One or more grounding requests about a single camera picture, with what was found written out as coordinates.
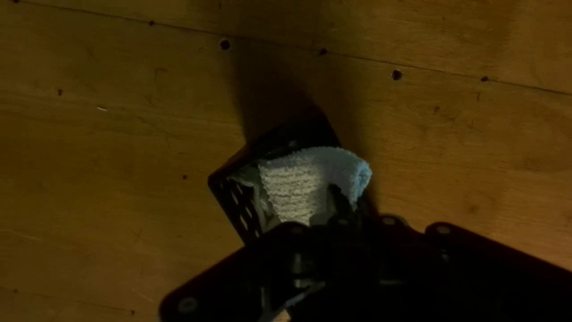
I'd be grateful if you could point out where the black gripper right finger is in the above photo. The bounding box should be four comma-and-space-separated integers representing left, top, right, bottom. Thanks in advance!
327, 182, 356, 227

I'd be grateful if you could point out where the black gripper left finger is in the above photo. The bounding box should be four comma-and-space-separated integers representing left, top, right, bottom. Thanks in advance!
261, 220, 327, 270

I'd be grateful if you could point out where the white towel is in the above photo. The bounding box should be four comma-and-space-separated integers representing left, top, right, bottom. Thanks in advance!
231, 145, 376, 229

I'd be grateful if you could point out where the black perforated basket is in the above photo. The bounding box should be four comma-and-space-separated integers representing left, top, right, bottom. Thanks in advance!
206, 111, 379, 247

